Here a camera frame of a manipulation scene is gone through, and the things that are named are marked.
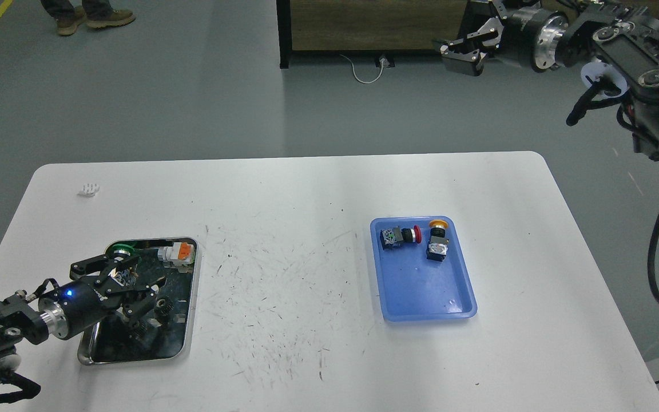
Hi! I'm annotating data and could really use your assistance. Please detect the silver metal tray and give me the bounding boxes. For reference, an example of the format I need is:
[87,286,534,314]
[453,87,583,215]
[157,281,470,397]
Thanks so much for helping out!
[78,237,199,366]

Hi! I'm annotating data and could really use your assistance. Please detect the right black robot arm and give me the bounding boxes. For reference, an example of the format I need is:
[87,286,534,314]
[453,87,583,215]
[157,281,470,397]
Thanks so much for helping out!
[432,1,659,303]

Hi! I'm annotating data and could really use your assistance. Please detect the wooden cabinet black frame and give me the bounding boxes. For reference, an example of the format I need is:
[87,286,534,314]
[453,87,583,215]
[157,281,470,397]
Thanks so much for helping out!
[276,1,467,69]

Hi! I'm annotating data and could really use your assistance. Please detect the red push button switch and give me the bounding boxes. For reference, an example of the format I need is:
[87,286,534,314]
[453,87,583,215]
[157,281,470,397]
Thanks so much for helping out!
[379,226,423,250]

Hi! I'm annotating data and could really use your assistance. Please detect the green push button switch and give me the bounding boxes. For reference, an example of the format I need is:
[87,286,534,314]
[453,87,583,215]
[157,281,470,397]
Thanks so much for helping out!
[106,243,141,287]

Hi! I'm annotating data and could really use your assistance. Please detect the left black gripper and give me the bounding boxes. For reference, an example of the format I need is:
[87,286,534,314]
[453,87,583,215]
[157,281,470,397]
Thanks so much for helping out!
[40,253,167,340]

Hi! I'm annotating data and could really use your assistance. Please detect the person legs and boots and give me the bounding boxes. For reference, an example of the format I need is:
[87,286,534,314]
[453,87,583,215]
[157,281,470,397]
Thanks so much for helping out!
[40,1,136,37]

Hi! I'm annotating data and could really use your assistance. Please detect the white power cable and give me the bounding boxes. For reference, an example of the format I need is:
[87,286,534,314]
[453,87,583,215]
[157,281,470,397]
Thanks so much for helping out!
[338,53,395,85]

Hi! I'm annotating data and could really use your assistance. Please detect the small white plastic clip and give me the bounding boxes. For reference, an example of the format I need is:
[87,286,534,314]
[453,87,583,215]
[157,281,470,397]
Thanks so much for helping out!
[77,183,100,198]

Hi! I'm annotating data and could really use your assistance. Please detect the yellow push button switch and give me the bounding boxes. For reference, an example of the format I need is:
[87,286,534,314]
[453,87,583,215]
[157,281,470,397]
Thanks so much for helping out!
[426,219,450,262]

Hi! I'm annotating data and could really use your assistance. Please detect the blue plastic tray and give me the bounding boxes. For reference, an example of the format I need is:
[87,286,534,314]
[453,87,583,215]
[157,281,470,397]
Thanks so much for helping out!
[370,216,478,322]

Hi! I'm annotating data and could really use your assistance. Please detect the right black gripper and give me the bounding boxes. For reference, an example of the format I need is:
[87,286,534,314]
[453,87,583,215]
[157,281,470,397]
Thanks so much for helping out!
[432,1,569,77]

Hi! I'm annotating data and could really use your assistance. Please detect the orange white connector block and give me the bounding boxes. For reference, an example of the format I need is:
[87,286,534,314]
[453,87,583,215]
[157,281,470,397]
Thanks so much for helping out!
[157,242,196,273]

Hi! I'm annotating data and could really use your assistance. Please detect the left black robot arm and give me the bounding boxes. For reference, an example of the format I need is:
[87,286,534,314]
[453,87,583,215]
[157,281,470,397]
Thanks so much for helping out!
[0,250,167,404]

